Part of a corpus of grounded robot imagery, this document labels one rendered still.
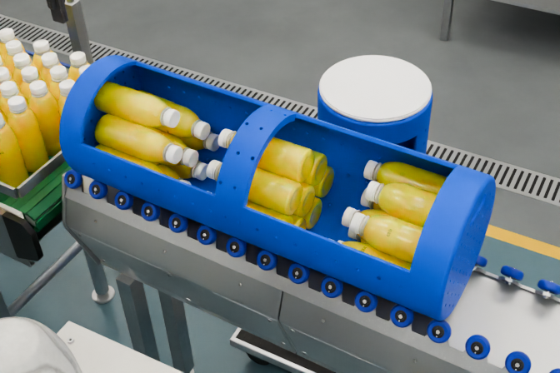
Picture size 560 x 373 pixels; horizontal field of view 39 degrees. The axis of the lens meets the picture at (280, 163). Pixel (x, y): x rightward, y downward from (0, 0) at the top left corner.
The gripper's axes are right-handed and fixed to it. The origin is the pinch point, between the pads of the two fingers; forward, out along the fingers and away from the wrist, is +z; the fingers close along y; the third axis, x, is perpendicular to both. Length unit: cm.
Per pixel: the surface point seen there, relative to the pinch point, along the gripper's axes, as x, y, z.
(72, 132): 8.6, 11.9, 21.9
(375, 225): 76, 5, 23
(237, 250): 47, 10, 40
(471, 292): 93, -6, 44
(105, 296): -35, -20, 136
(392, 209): 76, -1, 24
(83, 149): 11.9, 12.8, 24.6
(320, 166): 58, -7, 26
